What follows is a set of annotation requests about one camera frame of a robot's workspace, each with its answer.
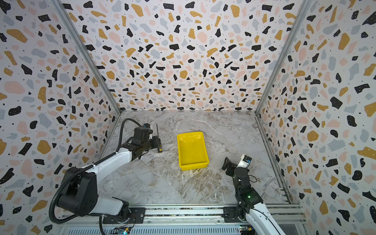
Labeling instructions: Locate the black screwdriver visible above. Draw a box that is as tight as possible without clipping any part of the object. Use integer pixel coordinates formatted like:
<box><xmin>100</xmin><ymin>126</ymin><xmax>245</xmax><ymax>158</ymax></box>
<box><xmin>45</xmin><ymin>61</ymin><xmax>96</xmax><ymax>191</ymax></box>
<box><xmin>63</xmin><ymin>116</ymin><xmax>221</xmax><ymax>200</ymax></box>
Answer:
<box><xmin>156</xmin><ymin>125</ymin><xmax>163</xmax><ymax>153</ymax></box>

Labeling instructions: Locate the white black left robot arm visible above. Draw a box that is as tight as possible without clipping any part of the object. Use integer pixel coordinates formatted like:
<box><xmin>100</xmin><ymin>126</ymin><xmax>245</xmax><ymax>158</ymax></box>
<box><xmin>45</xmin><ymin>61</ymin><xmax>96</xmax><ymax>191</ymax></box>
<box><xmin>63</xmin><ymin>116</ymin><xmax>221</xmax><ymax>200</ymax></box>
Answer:
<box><xmin>49</xmin><ymin>123</ymin><xmax>162</xmax><ymax>221</ymax></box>

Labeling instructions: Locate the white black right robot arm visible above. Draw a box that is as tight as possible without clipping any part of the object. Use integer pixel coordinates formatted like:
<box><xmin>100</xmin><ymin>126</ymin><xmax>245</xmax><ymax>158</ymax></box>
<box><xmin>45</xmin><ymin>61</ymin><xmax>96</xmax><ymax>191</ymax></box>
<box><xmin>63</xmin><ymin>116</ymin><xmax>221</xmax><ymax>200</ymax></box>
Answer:
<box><xmin>222</xmin><ymin>154</ymin><xmax>285</xmax><ymax>235</ymax></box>

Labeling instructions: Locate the yellow plastic bin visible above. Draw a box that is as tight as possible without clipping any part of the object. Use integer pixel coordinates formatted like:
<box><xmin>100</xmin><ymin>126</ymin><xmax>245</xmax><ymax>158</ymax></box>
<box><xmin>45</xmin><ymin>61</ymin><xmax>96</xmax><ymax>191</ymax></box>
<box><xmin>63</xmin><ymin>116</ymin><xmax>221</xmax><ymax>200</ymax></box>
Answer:
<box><xmin>177</xmin><ymin>132</ymin><xmax>210</xmax><ymax>171</ymax></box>

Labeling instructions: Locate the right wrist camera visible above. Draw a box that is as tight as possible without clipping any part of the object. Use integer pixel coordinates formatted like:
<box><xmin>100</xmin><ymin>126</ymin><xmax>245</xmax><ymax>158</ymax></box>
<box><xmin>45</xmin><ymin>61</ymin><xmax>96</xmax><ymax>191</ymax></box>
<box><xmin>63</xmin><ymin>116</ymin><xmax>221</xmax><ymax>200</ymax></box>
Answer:
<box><xmin>237</xmin><ymin>154</ymin><xmax>252</xmax><ymax>168</ymax></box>

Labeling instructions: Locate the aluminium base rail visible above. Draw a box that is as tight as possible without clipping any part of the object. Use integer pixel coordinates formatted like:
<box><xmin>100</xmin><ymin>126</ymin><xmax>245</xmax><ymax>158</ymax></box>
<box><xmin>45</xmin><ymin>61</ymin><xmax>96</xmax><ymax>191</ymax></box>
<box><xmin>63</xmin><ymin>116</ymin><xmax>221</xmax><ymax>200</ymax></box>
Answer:
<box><xmin>56</xmin><ymin>204</ymin><xmax>310</xmax><ymax>235</ymax></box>

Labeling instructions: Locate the aluminium corner post left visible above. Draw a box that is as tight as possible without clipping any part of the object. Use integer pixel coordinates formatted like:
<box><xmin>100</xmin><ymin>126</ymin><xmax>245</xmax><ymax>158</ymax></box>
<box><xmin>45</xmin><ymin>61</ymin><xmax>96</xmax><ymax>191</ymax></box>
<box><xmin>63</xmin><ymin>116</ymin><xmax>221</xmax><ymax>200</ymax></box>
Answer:
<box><xmin>48</xmin><ymin>0</ymin><xmax>121</xmax><ymax>116</ymax></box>

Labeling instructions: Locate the aluminium corner post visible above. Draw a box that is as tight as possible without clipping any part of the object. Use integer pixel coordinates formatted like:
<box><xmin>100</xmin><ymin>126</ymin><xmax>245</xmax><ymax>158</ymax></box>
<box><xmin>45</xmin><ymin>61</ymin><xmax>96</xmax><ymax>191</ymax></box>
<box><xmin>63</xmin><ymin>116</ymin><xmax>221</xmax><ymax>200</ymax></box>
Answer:
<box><xmin>254</xmin><ymin>0</ymin><xmax>312</xmax><ymax>116</ymax></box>
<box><xmin>48</xmin><ymin>0</ymin><xmax>121</xmax><ymax>116</ymax></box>

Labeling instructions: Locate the black corrugated cable hose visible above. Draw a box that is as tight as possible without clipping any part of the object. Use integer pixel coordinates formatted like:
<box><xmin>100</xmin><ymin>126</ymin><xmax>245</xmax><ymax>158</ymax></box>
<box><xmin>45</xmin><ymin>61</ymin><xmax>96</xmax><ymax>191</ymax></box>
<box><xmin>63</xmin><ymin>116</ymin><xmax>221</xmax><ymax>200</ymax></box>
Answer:
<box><xmin>48</xmin><ymin>118</ymin><xmax>142</xmax><ymax>224</ymax></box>

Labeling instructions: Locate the aluminium corner post right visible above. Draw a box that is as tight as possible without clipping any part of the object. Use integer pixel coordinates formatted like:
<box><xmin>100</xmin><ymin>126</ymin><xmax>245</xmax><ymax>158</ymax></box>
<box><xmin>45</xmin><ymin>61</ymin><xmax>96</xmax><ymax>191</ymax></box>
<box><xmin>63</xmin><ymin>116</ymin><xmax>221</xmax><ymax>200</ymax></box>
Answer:
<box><xmin>254</xmin><ymin>0</ymin><xmax>312</xmax><ymax>116</ymax></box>

